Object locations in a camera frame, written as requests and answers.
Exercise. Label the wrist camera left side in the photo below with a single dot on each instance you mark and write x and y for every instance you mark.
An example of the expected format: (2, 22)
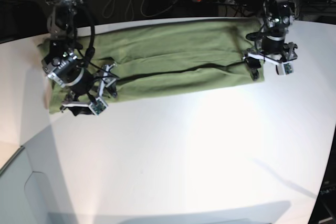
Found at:
(284, 69)

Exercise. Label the gripper body right side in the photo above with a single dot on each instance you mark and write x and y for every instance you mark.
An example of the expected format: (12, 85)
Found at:
(87, 87)

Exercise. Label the gripper body left side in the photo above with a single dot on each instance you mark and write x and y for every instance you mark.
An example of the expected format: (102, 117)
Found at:
(271, 48)

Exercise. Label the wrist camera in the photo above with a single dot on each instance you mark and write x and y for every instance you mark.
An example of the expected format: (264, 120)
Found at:
(98, 106)
(284, 69)

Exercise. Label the wrist camera right side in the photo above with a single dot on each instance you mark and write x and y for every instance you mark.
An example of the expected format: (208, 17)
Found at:
(98, 106)

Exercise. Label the green T-shirt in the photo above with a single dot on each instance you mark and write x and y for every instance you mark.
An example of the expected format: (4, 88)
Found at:
(175, 58)

